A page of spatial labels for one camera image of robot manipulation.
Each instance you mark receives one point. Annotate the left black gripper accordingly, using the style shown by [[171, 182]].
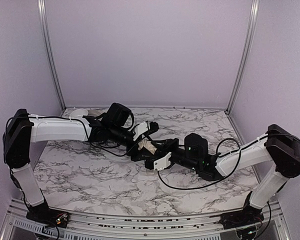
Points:
[[136, 149]]

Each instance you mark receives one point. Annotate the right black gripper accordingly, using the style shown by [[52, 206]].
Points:
[[165, 150]]

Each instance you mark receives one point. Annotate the cream and black umbrella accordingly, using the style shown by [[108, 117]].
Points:
[[146, 144]]

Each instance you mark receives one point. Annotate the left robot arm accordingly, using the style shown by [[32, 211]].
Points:
[[24, 128]]

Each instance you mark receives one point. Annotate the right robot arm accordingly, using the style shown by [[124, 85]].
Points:
[[276, 145]]

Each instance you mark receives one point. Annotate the orange bowl white inside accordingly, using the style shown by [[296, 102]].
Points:
[[79, 113]]

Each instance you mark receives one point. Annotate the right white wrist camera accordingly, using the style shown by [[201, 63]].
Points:
[[159, 164]]

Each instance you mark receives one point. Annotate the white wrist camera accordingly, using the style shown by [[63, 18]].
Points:
[[159, 164], [146, 127]]

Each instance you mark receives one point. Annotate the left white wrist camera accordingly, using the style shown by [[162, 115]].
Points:
[[146, 127]]

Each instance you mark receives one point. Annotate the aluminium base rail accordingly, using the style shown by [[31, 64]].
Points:
[[92, 226]]

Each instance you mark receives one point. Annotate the right aluminium frame post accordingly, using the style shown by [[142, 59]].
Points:
[[248, 42]]

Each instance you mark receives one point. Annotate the aluminium frame post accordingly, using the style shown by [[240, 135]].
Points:
[[248, 42], [49, 52]]

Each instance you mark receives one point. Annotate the left aluminium frame post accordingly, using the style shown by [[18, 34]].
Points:
[[49, 52]]

